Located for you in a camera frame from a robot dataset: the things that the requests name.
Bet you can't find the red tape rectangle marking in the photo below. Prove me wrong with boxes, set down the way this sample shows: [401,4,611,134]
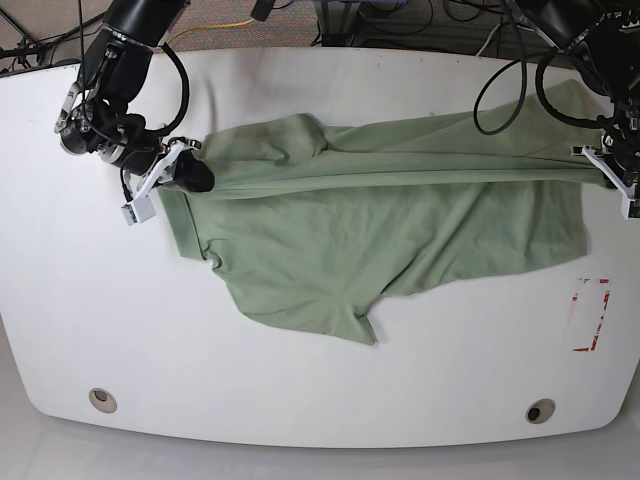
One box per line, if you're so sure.
[565,278,612,353]

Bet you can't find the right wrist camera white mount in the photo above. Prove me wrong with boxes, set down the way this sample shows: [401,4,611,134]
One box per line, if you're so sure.
[121,137,202,226]

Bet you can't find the left table cable grommet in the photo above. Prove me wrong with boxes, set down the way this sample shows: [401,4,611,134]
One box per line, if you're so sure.
[88,388,117,414]

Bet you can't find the yellow cable on floor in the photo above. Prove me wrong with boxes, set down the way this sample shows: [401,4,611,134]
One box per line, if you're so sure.
[164,17,254,46]

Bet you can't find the green T-shirt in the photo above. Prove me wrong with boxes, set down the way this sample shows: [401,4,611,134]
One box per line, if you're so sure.
[159,96,603,345]

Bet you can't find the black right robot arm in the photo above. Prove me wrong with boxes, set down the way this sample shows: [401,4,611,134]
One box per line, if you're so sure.
[55,1,191,176]

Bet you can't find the right table cable grommet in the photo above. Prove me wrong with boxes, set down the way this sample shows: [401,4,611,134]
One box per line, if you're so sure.
[525,398,556,425]

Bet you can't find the table cable grommet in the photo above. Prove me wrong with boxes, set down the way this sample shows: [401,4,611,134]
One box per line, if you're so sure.
[88,388,117,414]
[525,398,556,425]

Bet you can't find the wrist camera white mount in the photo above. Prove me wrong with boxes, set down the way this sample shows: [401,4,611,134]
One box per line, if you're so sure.
[121,137,202,226]
[571,145,639,220]

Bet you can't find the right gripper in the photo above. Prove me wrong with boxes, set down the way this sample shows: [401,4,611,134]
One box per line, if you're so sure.
[54,82,215,193]

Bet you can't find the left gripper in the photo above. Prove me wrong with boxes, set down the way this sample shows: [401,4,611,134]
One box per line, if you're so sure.
[601,96,639,185]

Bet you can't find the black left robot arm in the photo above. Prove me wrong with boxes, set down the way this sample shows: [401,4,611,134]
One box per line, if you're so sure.
[515,1,639,187]

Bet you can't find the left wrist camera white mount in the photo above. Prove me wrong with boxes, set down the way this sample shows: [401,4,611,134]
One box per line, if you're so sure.
[571,145,639,220]

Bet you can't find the black tripod legs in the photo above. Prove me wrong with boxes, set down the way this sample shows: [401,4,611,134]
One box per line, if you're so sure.
[1,0,79,71]

